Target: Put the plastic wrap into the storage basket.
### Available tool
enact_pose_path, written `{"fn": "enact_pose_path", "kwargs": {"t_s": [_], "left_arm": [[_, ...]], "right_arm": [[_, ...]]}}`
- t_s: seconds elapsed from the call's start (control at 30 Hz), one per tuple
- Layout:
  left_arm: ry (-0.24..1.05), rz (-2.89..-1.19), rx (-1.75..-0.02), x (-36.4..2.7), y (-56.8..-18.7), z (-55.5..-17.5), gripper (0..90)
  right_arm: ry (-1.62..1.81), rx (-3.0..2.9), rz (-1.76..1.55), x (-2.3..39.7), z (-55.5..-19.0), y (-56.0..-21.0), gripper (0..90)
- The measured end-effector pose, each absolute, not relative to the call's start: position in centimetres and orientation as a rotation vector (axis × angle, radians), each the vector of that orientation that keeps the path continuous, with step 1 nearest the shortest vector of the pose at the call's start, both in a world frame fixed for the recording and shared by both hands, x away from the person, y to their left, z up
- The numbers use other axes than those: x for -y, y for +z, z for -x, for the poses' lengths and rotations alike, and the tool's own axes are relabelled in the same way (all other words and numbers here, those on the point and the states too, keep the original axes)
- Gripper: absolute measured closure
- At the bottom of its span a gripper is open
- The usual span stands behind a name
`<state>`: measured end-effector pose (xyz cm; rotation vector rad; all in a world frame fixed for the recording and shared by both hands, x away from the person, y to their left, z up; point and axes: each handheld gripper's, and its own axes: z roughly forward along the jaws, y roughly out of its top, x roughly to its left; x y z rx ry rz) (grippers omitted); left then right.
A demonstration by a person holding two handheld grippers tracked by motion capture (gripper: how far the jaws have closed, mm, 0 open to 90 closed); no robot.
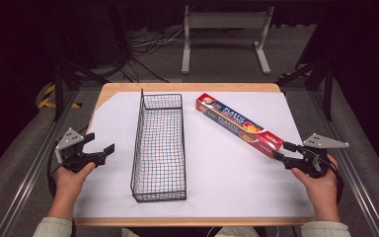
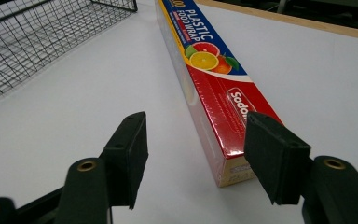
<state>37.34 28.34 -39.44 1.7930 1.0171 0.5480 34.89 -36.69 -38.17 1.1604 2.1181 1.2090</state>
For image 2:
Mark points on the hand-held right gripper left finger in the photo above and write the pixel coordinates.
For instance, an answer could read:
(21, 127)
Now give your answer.
(122, 161)

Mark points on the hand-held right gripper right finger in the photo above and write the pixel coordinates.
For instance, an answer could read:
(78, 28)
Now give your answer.
(279, 161)

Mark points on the long plastic wrap box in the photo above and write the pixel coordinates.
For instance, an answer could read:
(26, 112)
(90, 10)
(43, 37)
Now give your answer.
(217, 90)

